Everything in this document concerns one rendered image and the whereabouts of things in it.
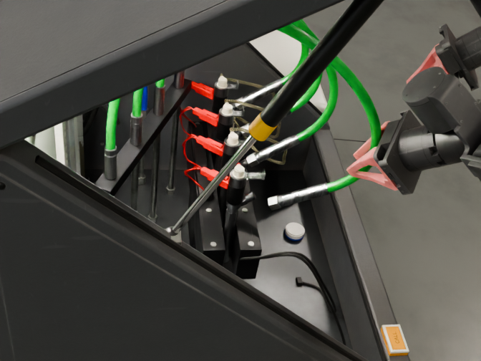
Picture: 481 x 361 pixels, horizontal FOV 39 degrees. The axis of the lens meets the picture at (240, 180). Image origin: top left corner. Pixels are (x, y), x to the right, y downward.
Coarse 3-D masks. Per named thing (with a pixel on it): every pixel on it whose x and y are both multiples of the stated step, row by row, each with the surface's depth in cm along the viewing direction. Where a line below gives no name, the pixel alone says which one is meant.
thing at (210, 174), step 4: (204, 168) 113; (200, 172) 113; (204, 172) 112; (208, 172) 112; (212, 172) 112; (216, 172) 112; (208, 176) 112; (212, 176) 111; (224, 180) 111; (220, 184) 111; (224, 184) 111
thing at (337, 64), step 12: (288, 24) 84; (300, 36) 84; (312, 48) 85; (336, 60) 86; (348, 72) 87; (360, 84) 88; (360, 96) 89; (108, 108) 97; (372, 108) 90; (108, 120) 98; (372, 120) 91; (108, 132) 99; (372, 132) 92; (108, 144) 101; (372, 144) 94; (360, 168) 97; (336, 180) 100; (348, 180) 99
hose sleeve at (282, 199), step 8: (320, 184) 101; (296, 192) 102; (304, 192) 101; (312, 192) 101; (320, 192) 100; (328, 192) 100; (280, 200) 103; (288, 200) 103; (296, 200) 102; (304, 200) 102
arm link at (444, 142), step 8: (440, 136) 84; (448, 136) 84; (456, 136) 83; (440, 144) 84; (448, 144) 84; (456, 144) 83; (440, 152) 85; (448, 152) 84; (456, 152) 84; (448, 160) 85; (456, 160) 85
